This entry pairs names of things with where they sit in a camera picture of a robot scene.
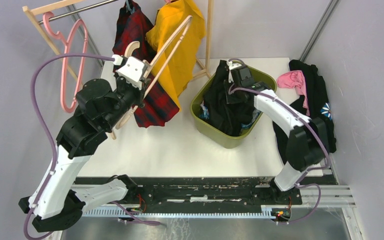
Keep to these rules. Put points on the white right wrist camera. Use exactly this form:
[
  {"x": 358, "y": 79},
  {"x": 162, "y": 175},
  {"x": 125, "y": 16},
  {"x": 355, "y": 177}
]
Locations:
[{"x": 232, "y": 65}]

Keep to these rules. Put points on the metal rack rod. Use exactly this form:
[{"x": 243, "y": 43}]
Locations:
[{"x": 67, "y": 3}]

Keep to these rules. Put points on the white cable duct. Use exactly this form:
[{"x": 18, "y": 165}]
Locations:
[{"x": 113, "y": 211}]

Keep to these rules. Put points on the wooden clothes rack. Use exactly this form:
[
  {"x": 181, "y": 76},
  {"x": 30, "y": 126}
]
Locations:
[{"x": 43, "y": 27}]

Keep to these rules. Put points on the pink garment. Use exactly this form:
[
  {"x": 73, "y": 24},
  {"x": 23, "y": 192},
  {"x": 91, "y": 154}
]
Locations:
[{"x": 295, "y": 79}]

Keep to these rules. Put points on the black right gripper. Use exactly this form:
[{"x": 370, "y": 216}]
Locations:
[{"x": 229, "y": 98}]

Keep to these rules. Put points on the blue floral skirt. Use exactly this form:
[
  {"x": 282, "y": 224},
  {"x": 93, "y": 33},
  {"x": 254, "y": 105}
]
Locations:
[{"x": 230, "y": 119}]

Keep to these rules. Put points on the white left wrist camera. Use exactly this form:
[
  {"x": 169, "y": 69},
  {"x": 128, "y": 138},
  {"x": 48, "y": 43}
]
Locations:
[{"x": 131, "y": 69}]

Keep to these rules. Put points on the olive green plastic basket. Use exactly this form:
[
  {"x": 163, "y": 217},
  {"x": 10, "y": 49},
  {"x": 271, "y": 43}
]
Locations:
[{"x": 224, "y": 140}]

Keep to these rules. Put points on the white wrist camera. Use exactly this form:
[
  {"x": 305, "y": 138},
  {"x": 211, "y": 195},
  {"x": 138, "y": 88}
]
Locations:
[
  {"x": 232, "y": 65},
  {"x": 131, "y": 69}
]

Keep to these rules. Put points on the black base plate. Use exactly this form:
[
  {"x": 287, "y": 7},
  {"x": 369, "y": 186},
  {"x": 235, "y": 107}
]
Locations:
[{"x": 207, "y": 195}]

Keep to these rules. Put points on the black skirt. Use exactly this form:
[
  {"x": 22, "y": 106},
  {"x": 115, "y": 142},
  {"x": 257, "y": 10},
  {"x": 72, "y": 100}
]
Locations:
[{"x": 215, "y": 95}]

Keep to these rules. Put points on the black garment with flower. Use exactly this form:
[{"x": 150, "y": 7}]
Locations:
[{"x": 318, "y": 100}]

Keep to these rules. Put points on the yellow skirt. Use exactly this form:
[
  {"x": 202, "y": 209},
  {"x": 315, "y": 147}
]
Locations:
[{"x": 179, "y": 70}]

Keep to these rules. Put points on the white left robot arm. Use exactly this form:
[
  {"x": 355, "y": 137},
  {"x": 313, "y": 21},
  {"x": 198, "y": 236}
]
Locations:
[{"x": 55, "y": 205}]

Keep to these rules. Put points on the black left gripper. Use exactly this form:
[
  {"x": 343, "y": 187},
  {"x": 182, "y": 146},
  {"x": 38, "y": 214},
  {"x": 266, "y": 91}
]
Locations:
[{"x": 140, "y": 92}]

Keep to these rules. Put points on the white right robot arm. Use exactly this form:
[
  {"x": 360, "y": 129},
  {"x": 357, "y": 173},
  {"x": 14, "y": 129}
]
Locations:
[{"x": 307, "y": 138}]

